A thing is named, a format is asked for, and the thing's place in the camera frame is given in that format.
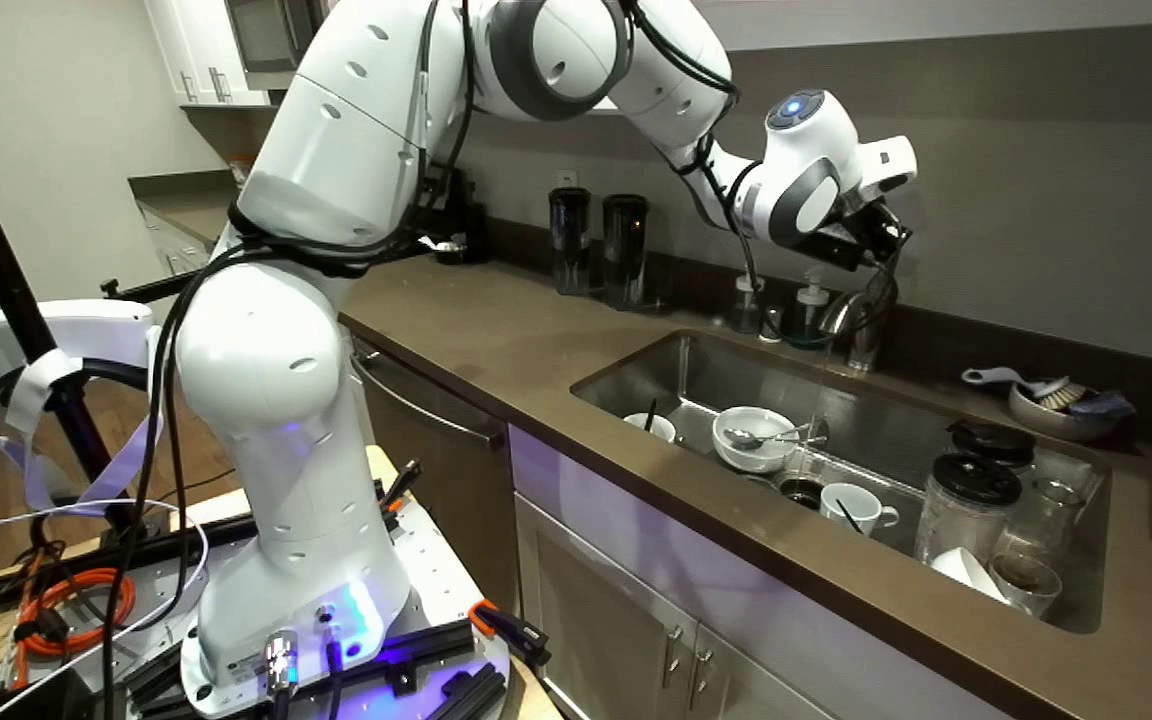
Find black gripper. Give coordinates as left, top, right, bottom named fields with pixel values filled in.
left=861, top=198, right=916, bottom=286

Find stainless steel kitchen faucet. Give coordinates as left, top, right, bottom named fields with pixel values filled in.
left=816, top=264, right=906, bottom=381

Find green soap pump dispenser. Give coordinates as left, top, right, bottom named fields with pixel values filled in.
left=790, top=274, right=836, bottom=358

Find grey canister jars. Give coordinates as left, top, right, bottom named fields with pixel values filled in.
left=728, top=264, right=773, bottom=341

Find stainless steel sink basin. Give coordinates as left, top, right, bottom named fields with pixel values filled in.
left=567, top=327, right=1118, bottom=640

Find white dish brush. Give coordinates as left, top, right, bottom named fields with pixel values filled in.
left=956, top=359, right=1076, bottom=407

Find large metal spoon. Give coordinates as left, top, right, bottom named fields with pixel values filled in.
left=724, top=415, right=831, bottom=457

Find blender jar with black lid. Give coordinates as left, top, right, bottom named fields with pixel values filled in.
left=946, top=415, right=1041, bottom=472
left=916, top=453, right=1027, bottom=564

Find large white bowl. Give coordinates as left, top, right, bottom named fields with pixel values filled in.
left=707, top=406, right=809, bottom=479

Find white sponge dish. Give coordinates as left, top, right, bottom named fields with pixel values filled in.
left=1005, top=381, right=1137, bottom=448

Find white mug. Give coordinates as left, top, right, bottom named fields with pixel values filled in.
left=816, top=479, right=906, bottom=545

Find blue sponge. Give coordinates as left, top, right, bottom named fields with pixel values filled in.
left=1069, top=383, right=1139, bottom=423

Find small white bowl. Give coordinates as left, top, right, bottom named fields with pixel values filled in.
left=620, top=396, right=686, bottom=448

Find clear glass jar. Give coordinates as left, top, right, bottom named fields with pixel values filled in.
left=1020, top=445, right=1100, bottom=539

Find clear drinking glass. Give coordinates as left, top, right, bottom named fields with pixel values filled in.
left=986, top=530, right=1069, bottom=620

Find sink base cabinet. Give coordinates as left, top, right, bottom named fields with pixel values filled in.
left=506, top=423, right=1014, bottom=720

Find robot mounting table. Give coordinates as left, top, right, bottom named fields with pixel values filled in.
left=0, top=445, right=567, bottom=720

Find black microwave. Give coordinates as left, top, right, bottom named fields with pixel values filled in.
left=220, top=0, right=332, bottom=82

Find white corner cabinet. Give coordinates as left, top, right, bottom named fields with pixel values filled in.
left=141, top=0, right=276, bottom=112

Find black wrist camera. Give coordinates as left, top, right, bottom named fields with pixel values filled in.
left=799, top=221, right=871, bottom=277

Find dishwasher with metal handle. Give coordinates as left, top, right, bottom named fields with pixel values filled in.
left=347, top=331, right=523, bottom=620

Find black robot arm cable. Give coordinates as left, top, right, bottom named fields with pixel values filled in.
left=98, top=0, right=768, bottom=720

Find white curved stand frame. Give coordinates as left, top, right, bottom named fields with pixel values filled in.
left=0, top=295, right=187, bottom=520

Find orange cable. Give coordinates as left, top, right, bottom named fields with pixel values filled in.
left=9, top=564, right=145, bottom=669

